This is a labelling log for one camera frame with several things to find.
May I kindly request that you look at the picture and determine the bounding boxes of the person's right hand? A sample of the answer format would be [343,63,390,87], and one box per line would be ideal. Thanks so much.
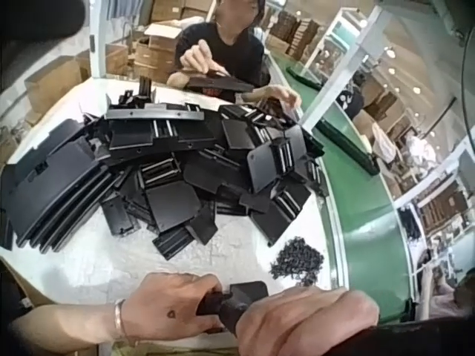
[233,287,380,356]

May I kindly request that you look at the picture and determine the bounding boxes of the person's left hand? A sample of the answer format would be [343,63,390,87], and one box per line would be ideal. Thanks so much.
[121,272,228,336]

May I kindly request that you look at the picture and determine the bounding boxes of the black plastic bracket part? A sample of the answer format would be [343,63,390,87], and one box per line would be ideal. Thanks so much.
[195,280,270,334]

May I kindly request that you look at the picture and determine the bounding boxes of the heap of small black screws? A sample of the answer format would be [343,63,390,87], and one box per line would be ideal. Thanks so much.
[269,236,324,287]

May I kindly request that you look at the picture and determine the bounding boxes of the pile of black plastic panels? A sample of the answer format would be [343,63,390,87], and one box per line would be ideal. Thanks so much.
[0,76,331,257]

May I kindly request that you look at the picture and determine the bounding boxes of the green conveyor belt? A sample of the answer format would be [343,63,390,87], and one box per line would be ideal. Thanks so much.
[266,50,413,324]

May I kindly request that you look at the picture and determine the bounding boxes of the long black plastic tray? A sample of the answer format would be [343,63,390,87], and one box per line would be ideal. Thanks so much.
[314,117,381,176]

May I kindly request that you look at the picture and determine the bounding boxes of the black plastic wedge panel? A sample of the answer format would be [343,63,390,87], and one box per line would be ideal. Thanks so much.
[184,69,255,94]

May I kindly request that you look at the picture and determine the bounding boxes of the shelf of brown boxes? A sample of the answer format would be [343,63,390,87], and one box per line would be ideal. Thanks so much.
[411,177,471,238]

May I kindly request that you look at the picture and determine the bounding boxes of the small black plastic tray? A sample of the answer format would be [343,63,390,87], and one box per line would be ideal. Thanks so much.
[284,61,324,92]

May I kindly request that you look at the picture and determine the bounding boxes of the heap of cardboard cartons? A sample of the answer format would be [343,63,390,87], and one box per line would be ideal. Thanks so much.
[22,0,209,114]

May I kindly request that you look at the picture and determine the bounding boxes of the stacks of brown boxes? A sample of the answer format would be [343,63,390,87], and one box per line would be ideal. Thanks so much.
[266,10,321,61]

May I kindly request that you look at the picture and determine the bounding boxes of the silver bracelet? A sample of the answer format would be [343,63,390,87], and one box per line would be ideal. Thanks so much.
[113,298,127,342]

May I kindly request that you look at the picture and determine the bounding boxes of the white frame post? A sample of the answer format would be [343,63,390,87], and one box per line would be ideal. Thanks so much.
[299,6,390,129]

